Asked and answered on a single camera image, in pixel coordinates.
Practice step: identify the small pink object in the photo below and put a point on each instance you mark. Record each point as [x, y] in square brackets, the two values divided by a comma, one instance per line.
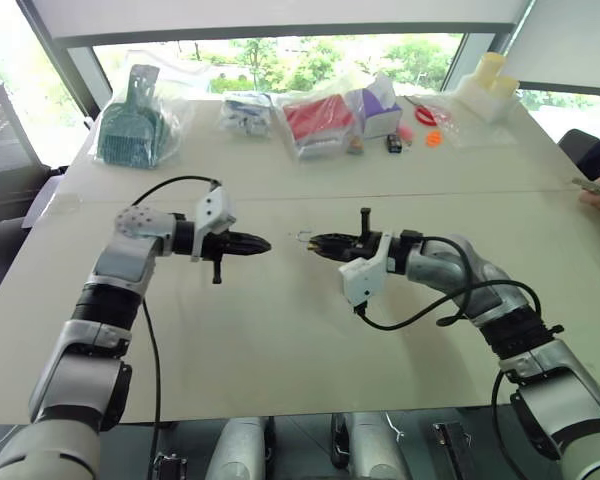
[406, 133]

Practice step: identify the dark chair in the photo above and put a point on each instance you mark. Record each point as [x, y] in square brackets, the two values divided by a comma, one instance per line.
[575, 145]

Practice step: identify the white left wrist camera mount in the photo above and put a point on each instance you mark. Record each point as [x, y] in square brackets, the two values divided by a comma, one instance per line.
[212, 210]

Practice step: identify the white plastic holder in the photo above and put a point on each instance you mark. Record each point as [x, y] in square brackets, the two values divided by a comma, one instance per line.
[485, 102]

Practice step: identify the black robot waist part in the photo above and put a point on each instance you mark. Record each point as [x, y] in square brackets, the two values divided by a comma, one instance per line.
[339, 440]

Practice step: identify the teal dustpan in bag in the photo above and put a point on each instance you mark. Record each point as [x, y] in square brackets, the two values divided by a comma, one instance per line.
[172, 125]

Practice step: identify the teal plastic dustpan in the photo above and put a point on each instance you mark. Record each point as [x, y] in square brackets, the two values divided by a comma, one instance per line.
[130, 130]

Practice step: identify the black metal bracket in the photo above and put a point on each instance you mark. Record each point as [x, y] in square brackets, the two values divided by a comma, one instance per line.
[170, 467]
[452, 445]

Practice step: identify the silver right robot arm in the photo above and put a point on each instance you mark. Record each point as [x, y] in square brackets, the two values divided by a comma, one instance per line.
[480, 280]

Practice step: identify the bag of blue white items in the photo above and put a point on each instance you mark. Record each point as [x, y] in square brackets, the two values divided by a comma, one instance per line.
[245, 116]

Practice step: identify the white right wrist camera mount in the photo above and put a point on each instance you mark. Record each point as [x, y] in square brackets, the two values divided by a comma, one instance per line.
[362, 280]

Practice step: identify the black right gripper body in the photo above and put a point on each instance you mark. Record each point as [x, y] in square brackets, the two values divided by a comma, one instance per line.
[366, 245]

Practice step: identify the small brown block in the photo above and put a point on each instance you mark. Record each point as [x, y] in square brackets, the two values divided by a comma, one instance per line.
[355, 145]

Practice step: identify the purple white tissue box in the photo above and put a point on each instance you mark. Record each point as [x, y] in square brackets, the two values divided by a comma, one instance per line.
[377, 112]

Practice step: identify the clear plastic bag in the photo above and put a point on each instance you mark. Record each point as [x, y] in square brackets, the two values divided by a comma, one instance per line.
[455, 120]

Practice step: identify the grey metal tool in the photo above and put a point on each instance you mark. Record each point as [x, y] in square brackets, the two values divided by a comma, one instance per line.
[592, 186]

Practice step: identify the small black box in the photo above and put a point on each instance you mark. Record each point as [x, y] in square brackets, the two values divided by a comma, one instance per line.
[394, 144]

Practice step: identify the silver rounded robot leg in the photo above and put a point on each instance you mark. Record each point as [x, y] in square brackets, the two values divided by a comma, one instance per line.
[240, 450]
[375, 447]

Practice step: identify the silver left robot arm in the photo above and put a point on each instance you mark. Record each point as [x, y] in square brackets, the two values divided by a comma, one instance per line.
[125, 260]

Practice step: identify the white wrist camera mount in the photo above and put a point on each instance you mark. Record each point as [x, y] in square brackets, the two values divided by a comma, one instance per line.
[212, 210]
[362, 280]

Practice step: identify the cream cylinder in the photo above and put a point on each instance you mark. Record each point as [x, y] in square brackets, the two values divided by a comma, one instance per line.
[506, 86]
[490, 67]

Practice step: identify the red box in plastic bag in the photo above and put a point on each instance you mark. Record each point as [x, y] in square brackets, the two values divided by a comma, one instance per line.
[315, 122]

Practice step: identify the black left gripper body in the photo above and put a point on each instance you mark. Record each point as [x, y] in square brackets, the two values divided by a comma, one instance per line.
[216, 246]

